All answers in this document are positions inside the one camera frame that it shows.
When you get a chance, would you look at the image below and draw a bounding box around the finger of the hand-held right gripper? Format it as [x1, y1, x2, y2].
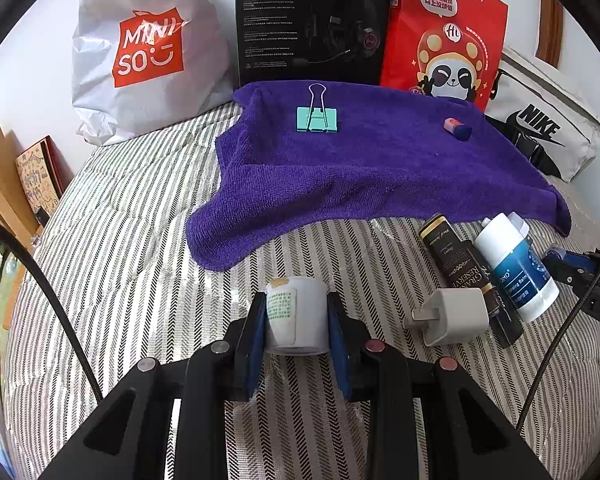
[542, 245, 600, 291]

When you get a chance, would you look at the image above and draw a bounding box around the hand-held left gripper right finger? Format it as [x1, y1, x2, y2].
[326, 291, 551, 480]

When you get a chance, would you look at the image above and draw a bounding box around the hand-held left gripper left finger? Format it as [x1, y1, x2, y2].
[40, 292, 269, 480]

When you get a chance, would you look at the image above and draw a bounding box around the small white bottle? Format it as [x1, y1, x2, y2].
[264, 276, 329, 357]

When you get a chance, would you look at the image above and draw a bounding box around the white charger plug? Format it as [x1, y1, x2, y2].
[402, 287, 491, 347]

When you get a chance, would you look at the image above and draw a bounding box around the white balm stick blue label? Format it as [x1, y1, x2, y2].
[474, 212, 560, 324]

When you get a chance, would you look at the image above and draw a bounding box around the black cosmetic tube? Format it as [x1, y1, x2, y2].
[419, 214, 525, 350]

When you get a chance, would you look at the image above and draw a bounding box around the striped bedsheet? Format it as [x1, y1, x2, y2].
[2, 97, 600, 480]

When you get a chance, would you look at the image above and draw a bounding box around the white waist bag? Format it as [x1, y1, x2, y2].
[484, 47, 600, 183]

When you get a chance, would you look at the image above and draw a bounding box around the purple towel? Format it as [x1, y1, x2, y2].
[186, 80, 572, 271]

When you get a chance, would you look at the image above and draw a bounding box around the pink and blue eraser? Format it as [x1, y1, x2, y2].
[442, 117, 472, 141]

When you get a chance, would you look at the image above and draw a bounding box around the teal binder clip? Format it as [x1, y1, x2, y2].
[296, 83, 340, 135]

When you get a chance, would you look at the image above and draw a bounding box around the red book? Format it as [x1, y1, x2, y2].
[42, 135, 77, 196]

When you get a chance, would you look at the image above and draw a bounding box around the illustrated notebook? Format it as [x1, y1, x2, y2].
[14, 136, 66, 226]

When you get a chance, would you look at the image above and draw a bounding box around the red panda paper bag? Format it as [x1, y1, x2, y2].
[379, 0, 509, 113]

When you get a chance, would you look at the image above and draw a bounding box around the white plastic shopping bag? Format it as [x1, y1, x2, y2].
[71, 0, 238, 147]

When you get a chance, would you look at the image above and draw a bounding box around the black headset box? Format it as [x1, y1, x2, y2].
[235, 0, 398, 88]

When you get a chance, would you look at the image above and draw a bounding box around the thick black cable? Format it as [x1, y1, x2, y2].
[0, 212, 103, 403]

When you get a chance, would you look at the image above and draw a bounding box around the brown wooden frame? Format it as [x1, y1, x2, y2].
[537, 0, 566, 68]

